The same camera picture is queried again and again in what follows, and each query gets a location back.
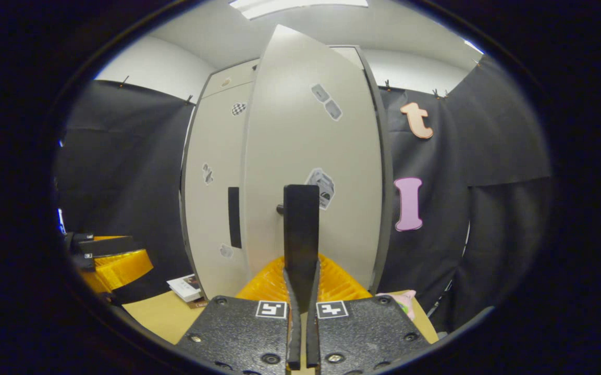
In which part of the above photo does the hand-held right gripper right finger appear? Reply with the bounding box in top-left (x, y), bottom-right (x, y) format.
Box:
top-left (305, 254), bottom-right (431, 375)

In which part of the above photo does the white printed booklet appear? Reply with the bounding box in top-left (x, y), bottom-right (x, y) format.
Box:
top-left (166, 274), bottom-right (208, 309)

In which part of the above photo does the grey double-door shoe cabinet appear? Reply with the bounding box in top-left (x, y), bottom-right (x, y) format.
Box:
top-left (179, 44), bottom-right (395, 303)

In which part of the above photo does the cabinet door with checkered sticker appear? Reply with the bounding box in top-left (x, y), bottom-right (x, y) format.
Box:
top-left (183, 81), bottom-right (254, 300)

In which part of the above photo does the cabinet door with square stickers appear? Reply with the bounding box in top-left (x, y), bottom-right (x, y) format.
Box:
top-left (242, 24), bottom-right (387, 300)

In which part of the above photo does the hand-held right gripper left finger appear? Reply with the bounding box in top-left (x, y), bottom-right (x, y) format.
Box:
top-left (175, 255), bottom-right (301, 375)

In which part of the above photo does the black backdrop cloth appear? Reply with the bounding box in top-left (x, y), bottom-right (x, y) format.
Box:
top-left (378, 55), bottom-right (554, 334)
top-left (55, 79), bottom-right (197, 305)

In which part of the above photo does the long ceiling light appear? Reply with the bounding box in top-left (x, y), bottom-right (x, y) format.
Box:
top-left (229, 0), bottom-right (370, 20)

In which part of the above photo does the pink and green soft item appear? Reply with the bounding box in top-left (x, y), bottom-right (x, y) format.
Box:
top-left (376, 290), bottom-right (416, 320)

